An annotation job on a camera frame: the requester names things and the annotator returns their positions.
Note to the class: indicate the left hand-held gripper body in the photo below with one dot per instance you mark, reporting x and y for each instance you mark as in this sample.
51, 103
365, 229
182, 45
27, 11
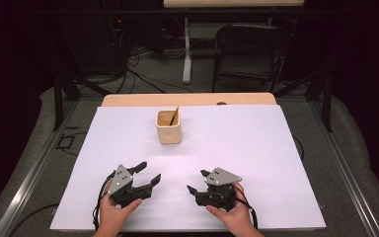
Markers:
121, 184

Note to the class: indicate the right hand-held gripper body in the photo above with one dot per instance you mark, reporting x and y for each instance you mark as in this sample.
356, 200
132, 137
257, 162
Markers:
218, 194

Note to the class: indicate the beige square pen holder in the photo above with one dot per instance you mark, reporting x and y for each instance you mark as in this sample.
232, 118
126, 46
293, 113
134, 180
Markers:
168, 133

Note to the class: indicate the person's right hand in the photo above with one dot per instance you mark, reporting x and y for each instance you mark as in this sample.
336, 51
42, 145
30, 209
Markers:
235, 219

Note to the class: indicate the person's left hand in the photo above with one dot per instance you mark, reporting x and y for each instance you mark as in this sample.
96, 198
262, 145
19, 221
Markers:
113, 215

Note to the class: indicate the white table sheet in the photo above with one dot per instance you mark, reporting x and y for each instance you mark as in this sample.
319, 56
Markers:
243, 138

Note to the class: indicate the black metal stand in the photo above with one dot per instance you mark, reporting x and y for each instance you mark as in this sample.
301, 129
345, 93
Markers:
58, 98
326, 98

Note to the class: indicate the white desk leg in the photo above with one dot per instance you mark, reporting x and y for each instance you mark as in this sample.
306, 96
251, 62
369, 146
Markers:
187, 56

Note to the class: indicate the black folding chair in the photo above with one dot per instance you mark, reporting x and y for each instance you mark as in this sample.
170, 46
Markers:
253, 36

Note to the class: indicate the light wooden desk top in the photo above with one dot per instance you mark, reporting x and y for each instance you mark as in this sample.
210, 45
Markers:
233, 3

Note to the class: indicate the aluminium floor rail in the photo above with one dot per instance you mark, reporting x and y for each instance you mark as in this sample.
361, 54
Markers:
348, 177
29, 177

